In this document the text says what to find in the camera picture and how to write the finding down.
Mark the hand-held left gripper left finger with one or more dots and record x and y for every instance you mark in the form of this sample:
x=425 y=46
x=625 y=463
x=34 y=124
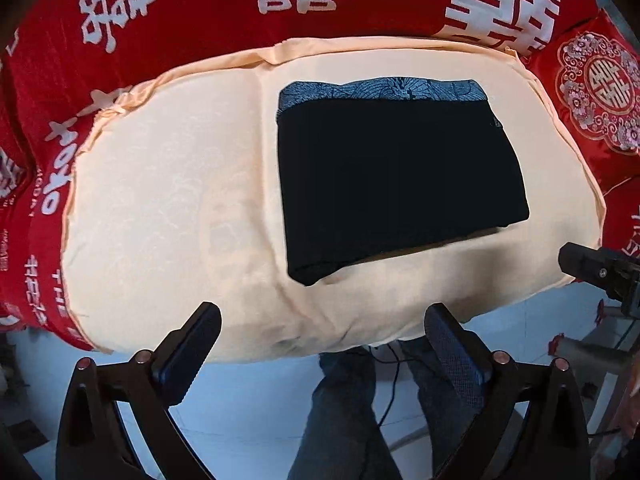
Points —
x=187 y=355

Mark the person's right leg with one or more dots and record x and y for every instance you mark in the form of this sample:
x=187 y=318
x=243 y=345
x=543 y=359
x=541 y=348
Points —
x=440 y=395

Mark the black pants with blue waistband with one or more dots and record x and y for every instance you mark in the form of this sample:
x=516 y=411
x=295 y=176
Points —
x=400 y=180

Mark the cream cloth mat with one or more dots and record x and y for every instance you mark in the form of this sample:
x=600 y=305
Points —
x=175 y=210

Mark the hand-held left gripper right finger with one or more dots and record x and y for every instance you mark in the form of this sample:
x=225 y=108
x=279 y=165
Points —
x=457 y=355

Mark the red printed blanket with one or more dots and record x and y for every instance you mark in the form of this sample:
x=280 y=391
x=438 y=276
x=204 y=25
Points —
x=200 y=10

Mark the red embroidered pillow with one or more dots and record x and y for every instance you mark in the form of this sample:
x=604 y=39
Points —
x=595 y=95

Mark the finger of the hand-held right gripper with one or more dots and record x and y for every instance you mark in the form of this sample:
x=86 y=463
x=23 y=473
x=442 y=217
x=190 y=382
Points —
x=585 y=265

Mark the person's left leg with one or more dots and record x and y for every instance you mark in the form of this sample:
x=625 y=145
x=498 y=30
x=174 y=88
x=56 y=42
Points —
x=345 y=410

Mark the person's leg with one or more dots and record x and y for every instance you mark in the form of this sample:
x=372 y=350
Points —
x=440 y=395
x=345 y=410

